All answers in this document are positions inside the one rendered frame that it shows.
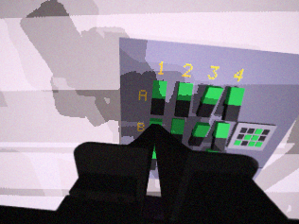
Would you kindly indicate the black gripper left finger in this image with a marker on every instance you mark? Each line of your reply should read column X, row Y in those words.
column 133, row 160

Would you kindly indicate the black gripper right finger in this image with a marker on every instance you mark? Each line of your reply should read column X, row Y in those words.
column 176, row 163

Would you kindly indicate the grey switch panel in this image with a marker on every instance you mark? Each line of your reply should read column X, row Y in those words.
column 209, row 97

